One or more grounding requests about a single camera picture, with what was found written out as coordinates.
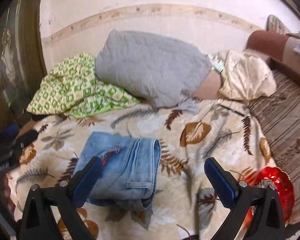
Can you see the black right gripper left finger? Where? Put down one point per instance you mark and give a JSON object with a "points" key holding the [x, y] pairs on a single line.
{"points": [[38, 221]]}

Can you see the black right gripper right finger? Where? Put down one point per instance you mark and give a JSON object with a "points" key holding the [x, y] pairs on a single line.
{"points": [[239, 197]]}

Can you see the blue denim jeans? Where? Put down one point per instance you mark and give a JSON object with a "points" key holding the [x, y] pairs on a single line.
{"points": [[129, 177]]}

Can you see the red shiny balloon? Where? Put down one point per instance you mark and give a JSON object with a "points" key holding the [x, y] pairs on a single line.
{"points": [[282, 182]]}

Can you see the dark wooden wardrobe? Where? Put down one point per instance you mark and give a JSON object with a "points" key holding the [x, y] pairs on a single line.
{"points": [[22, 65]]}

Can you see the leaf-patterned beige blanket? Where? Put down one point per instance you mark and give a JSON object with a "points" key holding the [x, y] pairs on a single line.
{"points": [[185, 205]]}

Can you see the green patterned pillow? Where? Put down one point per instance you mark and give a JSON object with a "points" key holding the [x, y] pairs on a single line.
{"points": [[72, 88]]}

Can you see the brown striped mattress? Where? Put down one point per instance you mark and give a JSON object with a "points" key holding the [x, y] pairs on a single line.
{"points": [[279, 117]]}

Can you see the pink pillow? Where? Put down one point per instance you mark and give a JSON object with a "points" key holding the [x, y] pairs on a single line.
{"points": [[209, 88]]}

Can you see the cream satin pillow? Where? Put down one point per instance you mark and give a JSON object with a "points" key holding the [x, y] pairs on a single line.
{"points": [[244, 77]]}

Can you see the grey quilted pillow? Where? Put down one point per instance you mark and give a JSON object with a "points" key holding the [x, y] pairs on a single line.
{"points": [[163, 70]]}

